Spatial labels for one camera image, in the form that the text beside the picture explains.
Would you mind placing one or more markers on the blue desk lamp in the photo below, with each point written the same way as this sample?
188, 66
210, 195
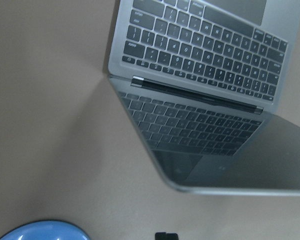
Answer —
46, 230

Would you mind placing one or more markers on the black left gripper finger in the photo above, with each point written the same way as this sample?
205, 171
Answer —
165, 236

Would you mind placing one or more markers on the silver grey laptop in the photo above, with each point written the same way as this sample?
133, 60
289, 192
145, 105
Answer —
201, 81

